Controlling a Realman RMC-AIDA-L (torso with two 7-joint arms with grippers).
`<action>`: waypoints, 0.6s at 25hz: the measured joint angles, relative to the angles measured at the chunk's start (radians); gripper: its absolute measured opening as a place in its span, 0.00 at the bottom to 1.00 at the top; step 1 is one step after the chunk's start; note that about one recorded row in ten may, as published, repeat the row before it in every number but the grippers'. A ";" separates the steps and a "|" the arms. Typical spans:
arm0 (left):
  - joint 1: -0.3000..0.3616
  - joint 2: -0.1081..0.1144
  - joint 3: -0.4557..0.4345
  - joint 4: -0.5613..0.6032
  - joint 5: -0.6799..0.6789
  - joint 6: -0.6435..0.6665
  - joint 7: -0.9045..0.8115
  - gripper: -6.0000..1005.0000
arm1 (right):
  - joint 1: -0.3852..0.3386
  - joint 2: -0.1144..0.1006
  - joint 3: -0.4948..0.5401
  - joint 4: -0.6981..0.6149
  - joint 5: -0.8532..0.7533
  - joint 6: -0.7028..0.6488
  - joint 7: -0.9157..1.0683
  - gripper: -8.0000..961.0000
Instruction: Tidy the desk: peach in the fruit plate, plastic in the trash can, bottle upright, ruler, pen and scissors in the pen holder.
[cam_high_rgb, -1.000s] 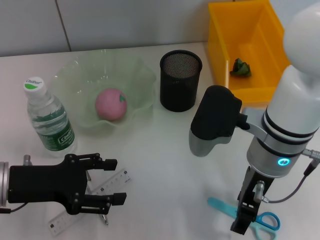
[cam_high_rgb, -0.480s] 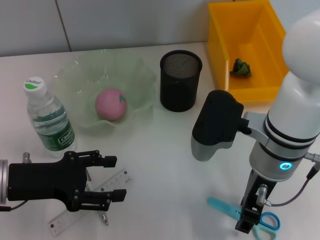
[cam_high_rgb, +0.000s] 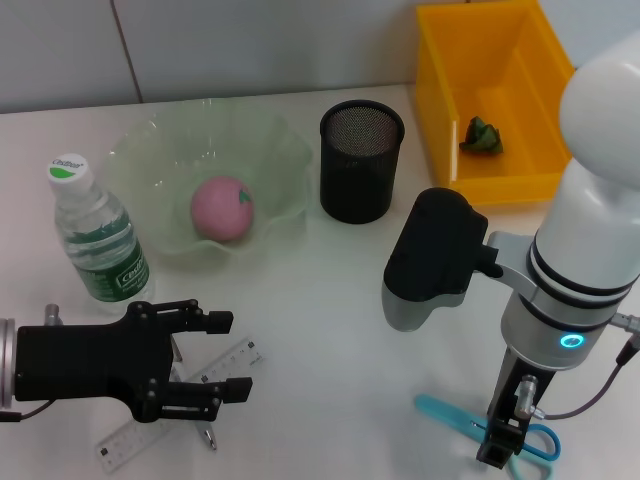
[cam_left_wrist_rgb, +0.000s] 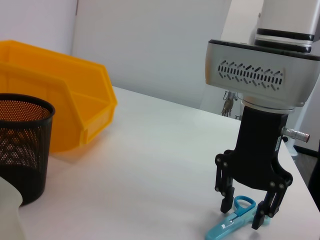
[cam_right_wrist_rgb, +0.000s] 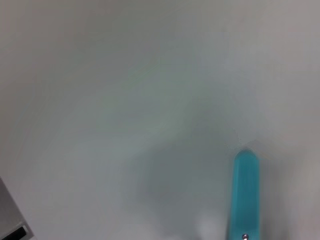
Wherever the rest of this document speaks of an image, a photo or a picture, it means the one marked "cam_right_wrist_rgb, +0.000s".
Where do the blue capped scissors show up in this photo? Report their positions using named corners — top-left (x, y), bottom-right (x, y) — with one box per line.
top-left (225, 147), bottom-right (261, 240)

